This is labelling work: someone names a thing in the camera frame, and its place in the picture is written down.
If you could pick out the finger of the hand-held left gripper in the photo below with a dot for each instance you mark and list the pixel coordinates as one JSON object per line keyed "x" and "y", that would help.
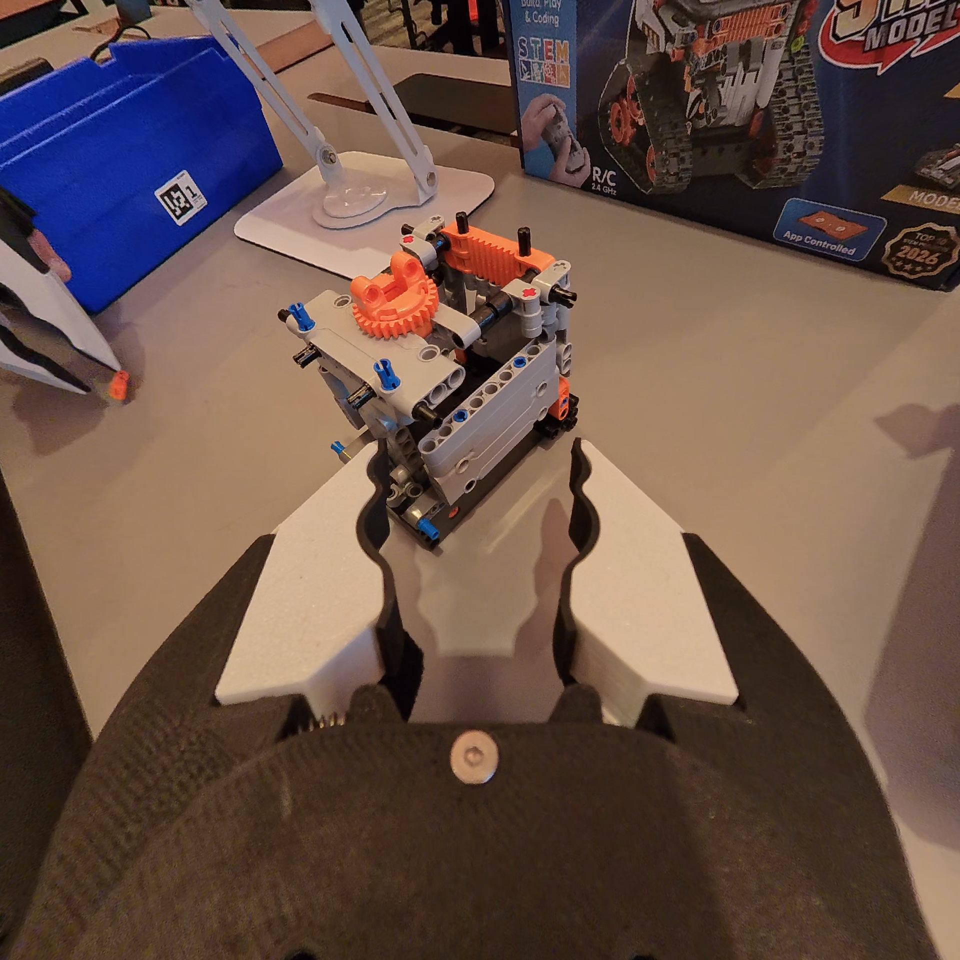
{"x": 37, "y": 367}
{"x": 52, "y": 300}

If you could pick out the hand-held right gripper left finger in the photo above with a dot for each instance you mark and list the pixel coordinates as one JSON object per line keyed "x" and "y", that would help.
{"x": 307, "y": 600}

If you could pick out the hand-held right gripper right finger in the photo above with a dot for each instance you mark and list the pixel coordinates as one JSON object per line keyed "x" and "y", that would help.
{"x": 645, "y": 600}

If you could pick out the small orange block piece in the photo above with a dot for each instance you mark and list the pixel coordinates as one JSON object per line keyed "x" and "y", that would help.
{"x": 118, "y": 386}

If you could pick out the blue plastic parts bin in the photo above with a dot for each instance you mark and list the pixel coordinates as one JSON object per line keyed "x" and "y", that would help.
{"x": 112, "y": 150}

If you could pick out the grey and orange block model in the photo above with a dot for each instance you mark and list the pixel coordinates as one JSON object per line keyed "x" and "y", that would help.
{"x": 487, "y": 427}

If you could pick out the person's left hand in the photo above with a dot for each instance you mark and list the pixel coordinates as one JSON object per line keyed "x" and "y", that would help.
{"x": 51, "y": 259}

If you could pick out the white and wooden book stand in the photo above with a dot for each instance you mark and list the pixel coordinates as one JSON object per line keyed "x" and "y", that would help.
{"x": 300, "y": 232}

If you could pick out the dark blue robot kit box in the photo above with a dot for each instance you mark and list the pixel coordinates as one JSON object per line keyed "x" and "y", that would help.
{"x": 750, "y": 210}

